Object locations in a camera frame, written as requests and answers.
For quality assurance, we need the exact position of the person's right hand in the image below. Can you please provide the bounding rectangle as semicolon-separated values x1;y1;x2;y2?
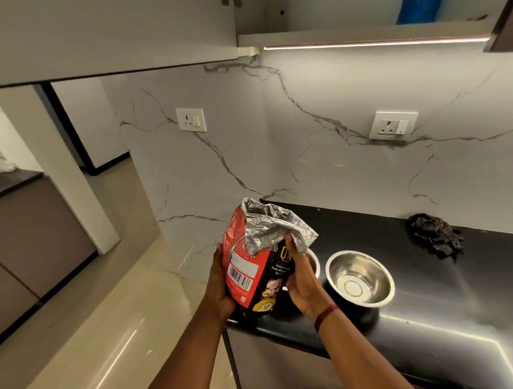
284;234;332;321

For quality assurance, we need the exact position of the person's left hand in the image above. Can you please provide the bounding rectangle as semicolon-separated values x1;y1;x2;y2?
204;242;237;320

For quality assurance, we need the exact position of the red and black foil packet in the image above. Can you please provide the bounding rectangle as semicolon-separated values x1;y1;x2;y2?
221;197;319;314

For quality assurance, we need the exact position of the person's right forearm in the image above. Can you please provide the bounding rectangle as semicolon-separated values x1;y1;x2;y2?
316;308;413;389

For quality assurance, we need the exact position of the person's left forearm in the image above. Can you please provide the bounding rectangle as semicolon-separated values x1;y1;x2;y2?
149;301;230;389

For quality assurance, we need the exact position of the small steel bowl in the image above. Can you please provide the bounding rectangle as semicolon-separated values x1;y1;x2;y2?
282;248;321;291

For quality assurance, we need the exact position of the large steel bowl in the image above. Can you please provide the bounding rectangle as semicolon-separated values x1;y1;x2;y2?
325;250;396;309

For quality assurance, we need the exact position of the red wrist thread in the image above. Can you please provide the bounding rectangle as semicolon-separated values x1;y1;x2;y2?
314;304;340;333

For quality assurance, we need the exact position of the dark checked cloth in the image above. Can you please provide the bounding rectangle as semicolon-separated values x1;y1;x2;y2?
407;213;465;263

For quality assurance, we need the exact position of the led strip light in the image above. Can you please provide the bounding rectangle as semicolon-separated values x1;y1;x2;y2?
263;37;491;50

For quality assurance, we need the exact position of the grey cabinet door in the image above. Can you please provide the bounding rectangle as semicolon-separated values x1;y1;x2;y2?
0;0;239;88

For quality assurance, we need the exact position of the blue bag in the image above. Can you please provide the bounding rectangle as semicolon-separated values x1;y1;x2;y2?
397;0;442;25

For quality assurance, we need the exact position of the white wall socket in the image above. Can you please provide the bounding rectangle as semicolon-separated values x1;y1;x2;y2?
176;107;207;133
369;111;419;142

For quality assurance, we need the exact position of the open wall cabinet shelf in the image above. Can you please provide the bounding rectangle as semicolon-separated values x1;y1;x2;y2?
234;0;509;50

